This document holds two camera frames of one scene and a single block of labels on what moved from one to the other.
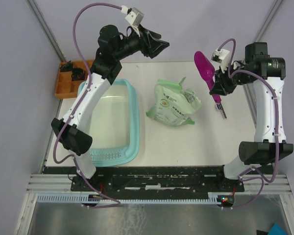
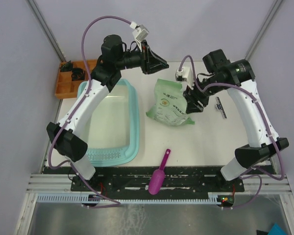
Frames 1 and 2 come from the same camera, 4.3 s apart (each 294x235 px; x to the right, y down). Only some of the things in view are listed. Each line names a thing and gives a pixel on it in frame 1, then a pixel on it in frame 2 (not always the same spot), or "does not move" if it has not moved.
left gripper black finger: x=154 y=35 to x=156 y=63
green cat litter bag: x=173 y=105 does not move
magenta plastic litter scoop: x=207 y=70 to x=158 y=177
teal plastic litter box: x=115 y=127 does not move
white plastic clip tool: x=220 y=107 does not move
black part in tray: x=67 y=66 does not move
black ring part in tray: x=78 y=74 does not move
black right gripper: x=221 y=86 to x=193 y=96
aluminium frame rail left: x=45 y=26 does not move
